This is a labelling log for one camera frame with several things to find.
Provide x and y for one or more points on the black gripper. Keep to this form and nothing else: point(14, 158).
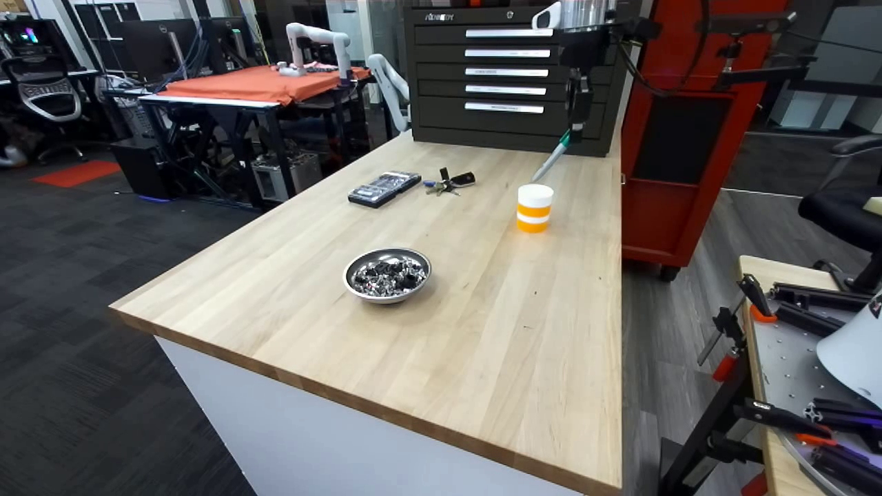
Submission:
point(585, 49)

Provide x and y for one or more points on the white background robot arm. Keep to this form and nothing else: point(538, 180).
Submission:
point(317, 40)

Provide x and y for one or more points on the black box under table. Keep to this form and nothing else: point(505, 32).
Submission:
point(140, 166)

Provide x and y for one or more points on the red metal cabinet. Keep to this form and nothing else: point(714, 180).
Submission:
point(679, 140)

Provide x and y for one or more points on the red floor mat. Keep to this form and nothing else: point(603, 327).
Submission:
point(78, 174)

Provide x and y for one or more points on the round metal bowl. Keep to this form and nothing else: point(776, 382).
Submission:
point(359, 286)

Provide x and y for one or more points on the wooden cart top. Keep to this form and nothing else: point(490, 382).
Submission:
point(763, 276)

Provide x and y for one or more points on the bunch of keys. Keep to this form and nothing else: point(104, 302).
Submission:
point(450, 180)

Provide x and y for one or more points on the computer monitor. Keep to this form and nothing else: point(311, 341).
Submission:
point(24, 38)

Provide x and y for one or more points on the black tool chest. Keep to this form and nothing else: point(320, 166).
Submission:
point(441, 85)

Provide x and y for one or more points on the table with orange cover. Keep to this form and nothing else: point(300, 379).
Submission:
point(249, 85)

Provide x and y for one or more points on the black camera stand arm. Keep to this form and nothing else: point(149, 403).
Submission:
point(763, 74)

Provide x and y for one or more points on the white cup with orange band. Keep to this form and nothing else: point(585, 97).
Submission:
point(535, 211)

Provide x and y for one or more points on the perforated grey base plate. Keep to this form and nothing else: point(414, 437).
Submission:
point(789, 368)

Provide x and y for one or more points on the black clamp with orange pad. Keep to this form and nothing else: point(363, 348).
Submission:
point(757, 298)
point(724, 353)

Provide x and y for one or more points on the black mesh office chair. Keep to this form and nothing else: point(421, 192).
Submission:
point(42, 91)

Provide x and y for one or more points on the black padded office chair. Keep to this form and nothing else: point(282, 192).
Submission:
point(841, 217)

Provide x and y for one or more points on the pile of small metal parts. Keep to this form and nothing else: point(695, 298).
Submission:
point(388, 272)

